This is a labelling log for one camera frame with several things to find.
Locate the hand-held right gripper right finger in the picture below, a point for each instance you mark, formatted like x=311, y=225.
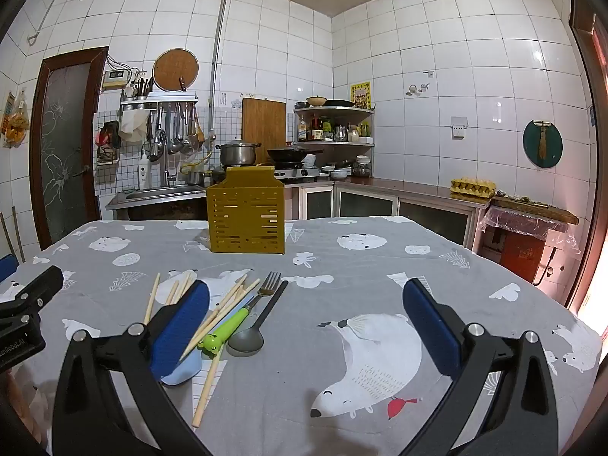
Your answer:
x=430, y=325

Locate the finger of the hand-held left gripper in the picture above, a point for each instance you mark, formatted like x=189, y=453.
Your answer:
x=6, y=266
x=38, y=287

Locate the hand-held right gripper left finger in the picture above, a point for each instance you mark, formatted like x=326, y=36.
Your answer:
x=183, y=325

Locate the bunch of wooden chopsticks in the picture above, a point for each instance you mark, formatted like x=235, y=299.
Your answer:
x=151, y=299

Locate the light blue spoon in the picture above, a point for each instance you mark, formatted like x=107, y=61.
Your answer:
x=180, y=376

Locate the dark grey spoon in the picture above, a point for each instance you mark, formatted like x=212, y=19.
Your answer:
x=246, y=342

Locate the yellow slotted utensil holder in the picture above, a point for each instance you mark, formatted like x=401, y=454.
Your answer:
x=247, y=213

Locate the person's left forearm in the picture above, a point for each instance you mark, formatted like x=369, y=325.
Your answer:
x=21, y=399

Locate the row of hanging kitchen utensils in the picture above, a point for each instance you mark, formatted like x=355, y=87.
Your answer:
x=175, y=133

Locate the rack cup with utensils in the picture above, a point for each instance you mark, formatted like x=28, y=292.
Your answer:
x=142, y=88

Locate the thin wooden sticks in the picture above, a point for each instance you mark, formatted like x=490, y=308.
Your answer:
x=16, y=232

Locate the red brown box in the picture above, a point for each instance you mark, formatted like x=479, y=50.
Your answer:
x=521, y=252

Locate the grey polar bear tablecloth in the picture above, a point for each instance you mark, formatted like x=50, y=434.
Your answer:
x=332, y=256

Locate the clear plastic sheet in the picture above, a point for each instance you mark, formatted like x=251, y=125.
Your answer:
x=498, y=221

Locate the brown frosted glass door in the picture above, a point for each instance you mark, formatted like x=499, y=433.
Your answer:
x=64, y=152

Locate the steel sink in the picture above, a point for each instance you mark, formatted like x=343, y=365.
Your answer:
x=161, y=193

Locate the kitchen counter with cabinets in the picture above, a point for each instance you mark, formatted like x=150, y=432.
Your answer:
x=408, y=190

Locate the yellow egg carton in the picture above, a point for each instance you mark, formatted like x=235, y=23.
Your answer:
x=472, y=187

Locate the hanging plastic bag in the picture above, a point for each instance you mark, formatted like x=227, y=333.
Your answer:
x=14, y=121

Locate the small steel pot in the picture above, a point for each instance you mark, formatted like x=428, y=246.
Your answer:
x=195, y=178

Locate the white soap bottle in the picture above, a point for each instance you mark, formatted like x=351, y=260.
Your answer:
x=144, y=173

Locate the thick wooden chopping block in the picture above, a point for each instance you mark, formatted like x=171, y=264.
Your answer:
x=536, y=211

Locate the steel faucet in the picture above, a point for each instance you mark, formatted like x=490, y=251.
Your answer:
x=167, y=166

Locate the glass jar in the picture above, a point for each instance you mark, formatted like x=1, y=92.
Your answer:
x=362, y=167

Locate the stack of white bowls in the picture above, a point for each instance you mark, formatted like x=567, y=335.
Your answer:
x=338, y=171

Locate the steel pot with lid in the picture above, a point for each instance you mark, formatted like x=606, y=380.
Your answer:
x=237, y=153

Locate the beige hanging cloth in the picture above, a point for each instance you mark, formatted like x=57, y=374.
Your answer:
x=132, y=126

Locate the steel gas stove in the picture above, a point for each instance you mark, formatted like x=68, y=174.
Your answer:
x=299, y=171

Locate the black wok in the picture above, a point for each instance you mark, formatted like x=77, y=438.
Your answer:
x=292, y=154

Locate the green round board with brush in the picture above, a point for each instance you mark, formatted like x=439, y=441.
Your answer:
x=534, y=145

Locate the rectangular wooden cutting board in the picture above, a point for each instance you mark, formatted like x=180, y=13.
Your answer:
x=263, y=123

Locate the row of condiment bottles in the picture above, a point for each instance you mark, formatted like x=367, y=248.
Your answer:
x=327, y=130

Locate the black shallow pan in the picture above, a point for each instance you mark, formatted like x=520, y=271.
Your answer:
x=338, y=103

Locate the beige bowl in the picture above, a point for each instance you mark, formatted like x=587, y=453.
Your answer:
x=316, y=101

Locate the round wooden board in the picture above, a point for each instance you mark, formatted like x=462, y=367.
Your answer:
x=175, y=69

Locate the white wall socket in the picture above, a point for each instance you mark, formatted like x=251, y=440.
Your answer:
x=459, y=129

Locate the wall electrical box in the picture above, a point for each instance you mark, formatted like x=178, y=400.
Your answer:
x=115, y=80

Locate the metal wall rack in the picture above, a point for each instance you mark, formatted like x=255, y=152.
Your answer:
x=159, y=101

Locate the corner wall shelf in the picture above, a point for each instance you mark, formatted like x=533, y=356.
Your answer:
x=332, y=110

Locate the wall sticker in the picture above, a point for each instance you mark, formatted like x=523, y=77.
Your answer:
x=418, y=86

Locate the yellow wall poster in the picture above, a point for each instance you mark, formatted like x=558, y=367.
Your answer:
x=361, y=95

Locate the metal wall pipe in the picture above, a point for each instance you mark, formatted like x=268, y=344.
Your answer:
x=217, y=47

